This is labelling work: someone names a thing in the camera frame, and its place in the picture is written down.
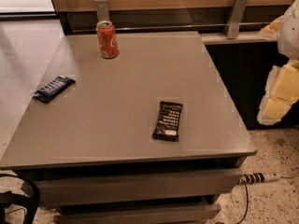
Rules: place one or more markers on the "yellow gripper finger behind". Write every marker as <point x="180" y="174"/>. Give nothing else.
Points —
<point x="271" y="30"/>

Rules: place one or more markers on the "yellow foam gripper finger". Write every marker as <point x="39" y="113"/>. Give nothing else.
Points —
<point x="281" y="93"/>

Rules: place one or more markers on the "black rxbar chocolate wrapper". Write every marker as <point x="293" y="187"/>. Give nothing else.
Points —
<point x="168" y="122"/>

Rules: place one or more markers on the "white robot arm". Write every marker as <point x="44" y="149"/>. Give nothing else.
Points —
<point x="288" y="34"/>

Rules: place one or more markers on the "red coke can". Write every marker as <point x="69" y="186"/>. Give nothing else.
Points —
<point x="107" y="39"/>

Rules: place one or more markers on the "white power strip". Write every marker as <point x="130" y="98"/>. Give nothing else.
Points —
<point x="259" y="178"/>

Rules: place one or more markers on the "upper grey drawer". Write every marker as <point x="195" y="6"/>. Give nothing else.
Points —
<point x="128" y="188"/>

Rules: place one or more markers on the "grey drawer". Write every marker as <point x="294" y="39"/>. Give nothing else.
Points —
<point x="128" y="188"/>
<point x="182" y="214"/>

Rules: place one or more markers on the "lower grey drawer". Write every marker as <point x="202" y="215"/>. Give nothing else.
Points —
<point x="182" y="214"/>

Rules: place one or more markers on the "blue snack bar wrapper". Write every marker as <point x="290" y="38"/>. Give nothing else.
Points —
<point x="48" y="92"/>

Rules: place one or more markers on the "black chair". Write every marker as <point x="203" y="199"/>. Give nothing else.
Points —
<point x="30" y="204"/>

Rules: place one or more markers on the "right metal bracket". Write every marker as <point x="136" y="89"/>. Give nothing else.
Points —
<point x="232" y="26"/>

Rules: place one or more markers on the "metal bracket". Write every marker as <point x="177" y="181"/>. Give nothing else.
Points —
<point x="232" y="26"/>
<point x="102" y="11"/>

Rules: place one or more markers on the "left metal bracket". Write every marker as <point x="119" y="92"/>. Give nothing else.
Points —
<point x="102" y="11"/>

